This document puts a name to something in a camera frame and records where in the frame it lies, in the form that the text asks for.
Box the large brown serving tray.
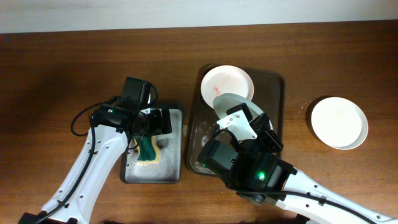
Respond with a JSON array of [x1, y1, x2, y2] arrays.
[[186, 64, 285, 177]]

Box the small black sponge tray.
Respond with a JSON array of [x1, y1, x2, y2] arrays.
[[119, 105, 183, 184]]

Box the white plate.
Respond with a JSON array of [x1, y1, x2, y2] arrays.
[[310, 97, 369, 150], [213, 93, 266, 130], [200, 65, 254, 108]]

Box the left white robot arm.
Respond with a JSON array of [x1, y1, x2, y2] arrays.
[[19, 77, 172, 223]]

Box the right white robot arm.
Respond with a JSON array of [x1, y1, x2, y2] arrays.
[[198, 103, 397, 223]]

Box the green and yellow sponge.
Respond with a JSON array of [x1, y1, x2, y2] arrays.
[[137, 136, 161, 165]]

